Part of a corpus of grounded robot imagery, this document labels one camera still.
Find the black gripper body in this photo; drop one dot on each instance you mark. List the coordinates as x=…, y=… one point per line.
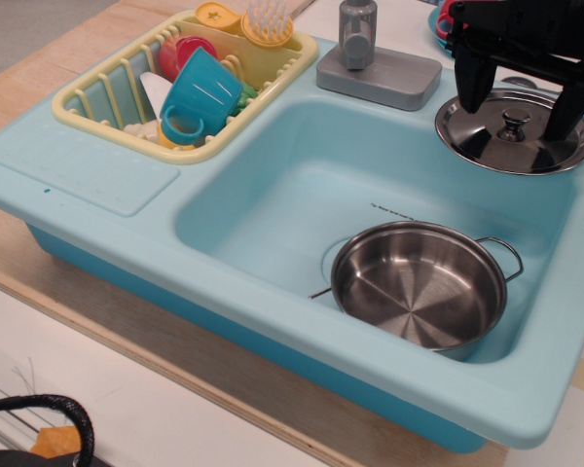
x=543, y=39

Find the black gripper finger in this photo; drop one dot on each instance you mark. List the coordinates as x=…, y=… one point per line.
x=475, y=72
x=566, y=113

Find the stainless steel pot lid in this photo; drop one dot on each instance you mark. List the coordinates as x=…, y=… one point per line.
x=507, y=134

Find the teal plastic plate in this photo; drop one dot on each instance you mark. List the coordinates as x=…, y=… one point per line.
x=441, y=43

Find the pink plastic cup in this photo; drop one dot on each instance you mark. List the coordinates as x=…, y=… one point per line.
x=444, y=22

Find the grey toy faucet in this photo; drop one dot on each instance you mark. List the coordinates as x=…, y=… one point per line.
x=357, y=67

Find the yellow dish brush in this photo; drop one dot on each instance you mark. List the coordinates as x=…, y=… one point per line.
x=267, y=24

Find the green plastic item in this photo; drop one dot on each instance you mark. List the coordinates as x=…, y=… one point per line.
x=247, y=95

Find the yellow star soap bottle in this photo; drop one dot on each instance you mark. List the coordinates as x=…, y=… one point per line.
x=217, y=16

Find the blue plastic cup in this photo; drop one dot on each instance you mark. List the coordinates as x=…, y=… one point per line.
x=205, y=92

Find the light blue toy sink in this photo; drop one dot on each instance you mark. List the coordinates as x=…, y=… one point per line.
x=242, y=244

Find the yellow dish rack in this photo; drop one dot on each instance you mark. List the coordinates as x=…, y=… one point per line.
x=108, y=97

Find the red plastic cup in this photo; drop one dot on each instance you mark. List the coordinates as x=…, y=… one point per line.
x=176, y=51

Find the yellow plastic cup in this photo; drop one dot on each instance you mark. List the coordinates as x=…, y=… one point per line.
x=172, y=133

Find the white plastic plate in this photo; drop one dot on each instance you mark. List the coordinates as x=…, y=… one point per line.
x=157, y=89

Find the orange tape piece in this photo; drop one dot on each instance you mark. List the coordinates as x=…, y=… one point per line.
x=57, y=441

